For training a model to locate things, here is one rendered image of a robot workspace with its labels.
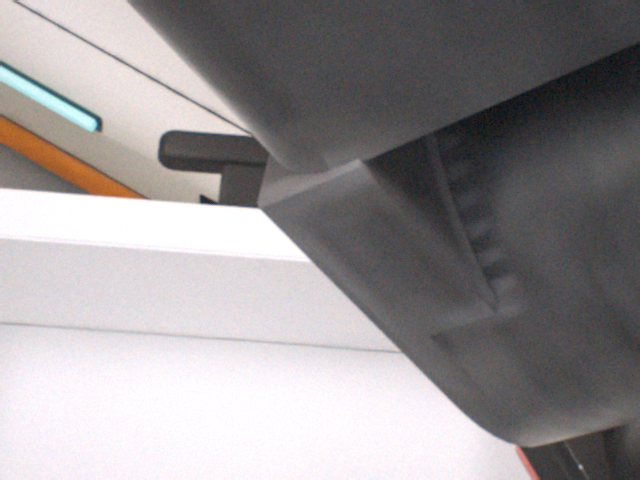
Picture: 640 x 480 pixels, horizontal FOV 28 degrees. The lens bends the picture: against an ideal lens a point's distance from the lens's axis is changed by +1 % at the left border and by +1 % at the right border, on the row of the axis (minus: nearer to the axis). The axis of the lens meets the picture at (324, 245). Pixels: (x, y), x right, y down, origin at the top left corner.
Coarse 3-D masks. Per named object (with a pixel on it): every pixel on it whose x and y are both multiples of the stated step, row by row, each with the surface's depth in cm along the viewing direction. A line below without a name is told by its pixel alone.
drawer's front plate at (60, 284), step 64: (0, 192) 43; (0, 256) 44; (64, 256) 43; (128, 256) 43; (192, 256) 43; (256, 256) 42; (0, 320) 50; (64, 320) 50; (128, 320) 49; (192, 320) 49; (256, 320) 48; (320, 320) 48
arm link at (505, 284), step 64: (128, 0) 11; (192, 0) 10; (256, 0) 10; (320, 0) 10; (384, 0) 10; (448, 0) 10; (512, 0) 10; (576, 0) 10; (192, 64) 11; (256, 64) 11; (320, 64) 11; (384, 64) 11; (448, 64) 11; (512, 64) 10; (576, 64) 10; (256, 128) 12; (320, 128) 11; (384, 128) 11; (448, 128) 13; (512, 128) 12; (576, 128) 12; (320, 192) 12; (384, 192) 12; (448, 192) 13; (512, 192) 13; (576, 192) 12; (320, 256) 12; (384, 256) 12; (448, 256) 12; (512, 256) 13; (576, 256) 12; (384, 320) 13; (448, 320) 13; (512, 320) 13; (576, 320) 13; (448, 384) 14; (512, 384) 14; (576, 384) 13
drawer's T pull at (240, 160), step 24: (168, 144) 45; (192, 144) 45; (216, 144) 45; (240, 144) 46; (168, 168) 46; (192, 168) 46; (216, 168) 46; (240, 168) 45; (264, 168) 45; (240, 192) 45
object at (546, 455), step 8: (520, 448) 29; (528, 448) 29; (536, 448) 28; (544, 448) 28; (552, 448) 27; (528, 456) 29; (536, 456) 29; (544, 456) 28; (552, 456) 28; (560, 456) 27; (536, 464) 29; (544, 464) 28; (552, 464) 28; (560, 464) 27; (536, 472) 29; (544, 472) 29; (552, 472) 28; (560, 472) 28; (568, 472) 27
